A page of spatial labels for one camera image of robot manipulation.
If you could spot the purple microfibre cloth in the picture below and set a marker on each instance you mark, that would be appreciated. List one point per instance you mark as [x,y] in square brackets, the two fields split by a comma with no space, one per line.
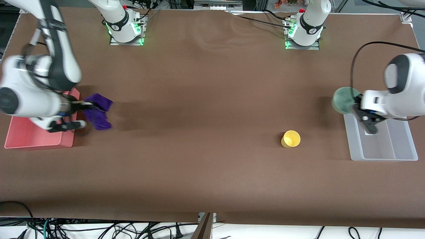
[98,116]

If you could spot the pink plastic bin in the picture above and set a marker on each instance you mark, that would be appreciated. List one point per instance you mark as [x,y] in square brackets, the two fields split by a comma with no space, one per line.
[30,139]

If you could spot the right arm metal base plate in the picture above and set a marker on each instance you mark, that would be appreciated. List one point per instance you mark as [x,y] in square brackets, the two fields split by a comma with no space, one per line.
[126,43]

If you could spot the clear plastic bin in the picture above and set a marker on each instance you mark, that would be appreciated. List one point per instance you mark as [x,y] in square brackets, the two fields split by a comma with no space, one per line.
[391,146]

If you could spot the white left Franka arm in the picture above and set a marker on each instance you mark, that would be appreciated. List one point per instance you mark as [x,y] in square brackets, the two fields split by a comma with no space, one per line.
[408,103]

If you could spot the white power strip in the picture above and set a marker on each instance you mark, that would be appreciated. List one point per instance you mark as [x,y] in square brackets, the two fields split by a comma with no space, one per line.
[217,4]

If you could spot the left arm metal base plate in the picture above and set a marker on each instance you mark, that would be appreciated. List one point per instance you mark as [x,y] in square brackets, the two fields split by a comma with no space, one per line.
[302,47]

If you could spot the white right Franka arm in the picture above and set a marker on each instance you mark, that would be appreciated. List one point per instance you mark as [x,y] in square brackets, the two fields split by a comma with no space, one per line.
[33,103]

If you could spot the metal table corner bracket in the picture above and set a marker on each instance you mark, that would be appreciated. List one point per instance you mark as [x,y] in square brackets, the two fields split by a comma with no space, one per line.
[405,17]

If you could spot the yellow plastic cup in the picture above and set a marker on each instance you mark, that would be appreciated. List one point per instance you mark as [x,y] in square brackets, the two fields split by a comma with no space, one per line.
[291,139]

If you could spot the wooden table support beam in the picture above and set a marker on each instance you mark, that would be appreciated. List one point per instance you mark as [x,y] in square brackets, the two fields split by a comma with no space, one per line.
[203,229]

